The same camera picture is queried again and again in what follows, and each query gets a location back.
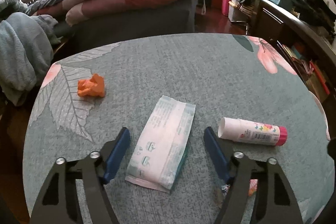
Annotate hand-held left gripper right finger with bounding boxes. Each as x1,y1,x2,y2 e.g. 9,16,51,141
204,126,305,224

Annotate pink plastic bin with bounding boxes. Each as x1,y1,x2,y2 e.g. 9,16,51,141
221,0,231,17

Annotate white tube pink cap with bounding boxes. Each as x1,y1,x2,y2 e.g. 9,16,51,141
218,117,288,147

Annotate teal floral tablecloth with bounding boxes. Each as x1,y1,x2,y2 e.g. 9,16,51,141
22,33,331,224

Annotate white wet wipe packet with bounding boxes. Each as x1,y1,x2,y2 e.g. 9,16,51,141
125,95,196,192

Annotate orange wrapper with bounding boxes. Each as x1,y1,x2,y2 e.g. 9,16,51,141
77,73,106,98

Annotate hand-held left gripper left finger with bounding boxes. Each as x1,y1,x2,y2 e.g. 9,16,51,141
29,127,131,224

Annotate dark wooden desk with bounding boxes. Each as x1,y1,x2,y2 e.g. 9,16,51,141
249,0,336,109

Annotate dark clothes pile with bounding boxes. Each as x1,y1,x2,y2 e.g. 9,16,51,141
294,0,336,35

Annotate light blue fleece blanket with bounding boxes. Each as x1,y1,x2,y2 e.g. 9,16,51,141
0,13,62,106

